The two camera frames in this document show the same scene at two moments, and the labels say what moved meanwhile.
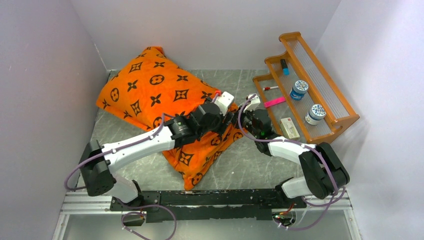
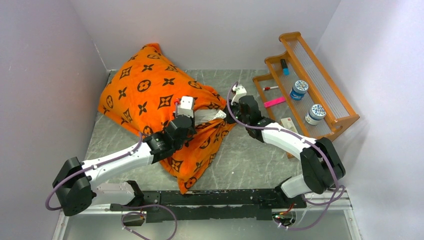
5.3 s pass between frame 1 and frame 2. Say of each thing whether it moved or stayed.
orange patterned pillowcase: moved
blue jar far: stayed
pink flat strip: stayed
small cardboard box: stayed
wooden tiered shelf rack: stayed
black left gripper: moved
